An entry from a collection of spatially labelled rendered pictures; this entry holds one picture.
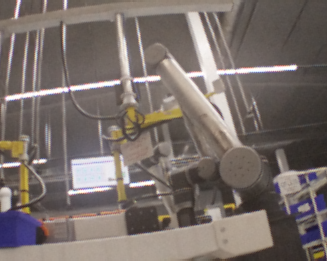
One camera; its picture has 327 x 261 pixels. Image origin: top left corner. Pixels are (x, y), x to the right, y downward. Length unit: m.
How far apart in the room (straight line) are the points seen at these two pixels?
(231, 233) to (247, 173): 0.70
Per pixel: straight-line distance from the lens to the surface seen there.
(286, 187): 4.16
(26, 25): 3.59
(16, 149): 3.08
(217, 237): 0.75
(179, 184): 1.67
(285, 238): 1.68
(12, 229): 0.79
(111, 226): 1.20
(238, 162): 1.46
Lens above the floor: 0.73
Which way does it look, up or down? 25 degrees up
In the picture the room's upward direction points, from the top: 11 degrees counter-clockwise
